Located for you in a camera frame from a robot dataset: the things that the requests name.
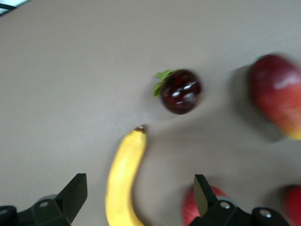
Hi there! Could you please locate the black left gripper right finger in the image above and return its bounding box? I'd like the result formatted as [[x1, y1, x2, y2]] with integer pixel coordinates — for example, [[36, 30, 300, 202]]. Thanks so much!
[[188, 174, 293, 226]]

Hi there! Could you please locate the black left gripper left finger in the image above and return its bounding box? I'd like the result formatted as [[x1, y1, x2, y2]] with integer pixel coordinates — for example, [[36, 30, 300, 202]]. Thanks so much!
[[0, 173, 88, 226]]

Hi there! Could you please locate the red yellow apple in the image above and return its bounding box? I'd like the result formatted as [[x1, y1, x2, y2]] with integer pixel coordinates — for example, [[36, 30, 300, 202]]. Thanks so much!
[[182, 185, 229, 226]]

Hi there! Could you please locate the red yellow mango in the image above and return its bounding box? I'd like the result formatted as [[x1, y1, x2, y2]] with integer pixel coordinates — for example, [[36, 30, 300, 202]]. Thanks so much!
[[248, 53, 301, 141]]

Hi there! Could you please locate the yellow banana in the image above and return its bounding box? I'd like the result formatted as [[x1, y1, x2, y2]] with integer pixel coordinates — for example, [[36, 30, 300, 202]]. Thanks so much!
[[104, 125, 148, 226]]

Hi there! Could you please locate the red pomegranate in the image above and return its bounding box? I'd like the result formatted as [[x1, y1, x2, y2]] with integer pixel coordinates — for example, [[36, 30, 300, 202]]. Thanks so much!
[[283, 185, 301, 226]]

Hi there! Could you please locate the dark purple mangosteen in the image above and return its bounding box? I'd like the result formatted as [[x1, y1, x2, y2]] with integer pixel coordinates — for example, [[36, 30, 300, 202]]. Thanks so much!
[[152, 68, 203, 115]]

